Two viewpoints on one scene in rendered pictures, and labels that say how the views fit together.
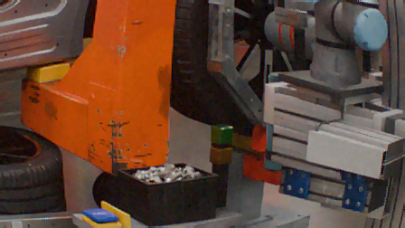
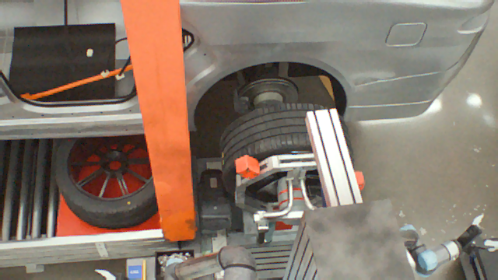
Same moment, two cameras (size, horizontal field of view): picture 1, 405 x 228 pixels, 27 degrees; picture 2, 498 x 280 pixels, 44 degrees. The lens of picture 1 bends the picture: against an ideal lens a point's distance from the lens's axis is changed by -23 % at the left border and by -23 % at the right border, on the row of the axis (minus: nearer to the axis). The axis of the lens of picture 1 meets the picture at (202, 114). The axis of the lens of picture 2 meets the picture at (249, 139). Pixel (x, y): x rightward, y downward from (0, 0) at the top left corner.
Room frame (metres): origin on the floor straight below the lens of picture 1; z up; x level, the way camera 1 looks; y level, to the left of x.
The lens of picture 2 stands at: (1.56, -0.70, 3.56)
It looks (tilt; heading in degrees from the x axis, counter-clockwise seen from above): 59 degrees down; 29
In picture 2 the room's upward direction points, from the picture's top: 5 degrees clockwise
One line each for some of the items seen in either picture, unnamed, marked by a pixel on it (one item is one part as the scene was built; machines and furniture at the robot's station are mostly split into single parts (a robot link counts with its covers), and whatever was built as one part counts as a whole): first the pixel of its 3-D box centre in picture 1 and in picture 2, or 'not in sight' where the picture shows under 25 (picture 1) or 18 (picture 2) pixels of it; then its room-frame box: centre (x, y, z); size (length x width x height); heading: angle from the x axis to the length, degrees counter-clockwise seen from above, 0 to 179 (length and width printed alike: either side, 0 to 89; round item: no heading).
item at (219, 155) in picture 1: (221, 155); not in sight; (2.43, -0.05, 0.59); 0.04 x 0.04 x 0.04; 39
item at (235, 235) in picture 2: not in sight; (265, 215); (2.99, -0.09, 0.13); 0.50 x 0.36 x 0.10; 129
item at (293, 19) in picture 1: (291, 15); (262, 222); (2.62, -0.23, 0.93); 0.09 x 0.05 x 0.05; 39
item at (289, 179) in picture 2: not in sight; (277, 194); (2.73, -0.24, 1.03); 0.19 x 0.18 x 0.11; 39
